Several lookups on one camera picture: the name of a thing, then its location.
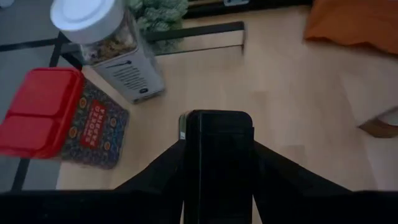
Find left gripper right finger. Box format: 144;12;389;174
253;141;352;224

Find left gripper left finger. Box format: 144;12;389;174
115;139;187;224

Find red lid paprika tin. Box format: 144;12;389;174
0;67;131;171

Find white lid spice jar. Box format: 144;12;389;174
49;0;166;105

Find artificial green potted plant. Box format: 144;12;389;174
126;0;190;54

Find folded orange cloth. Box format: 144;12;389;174
303;0;398;56

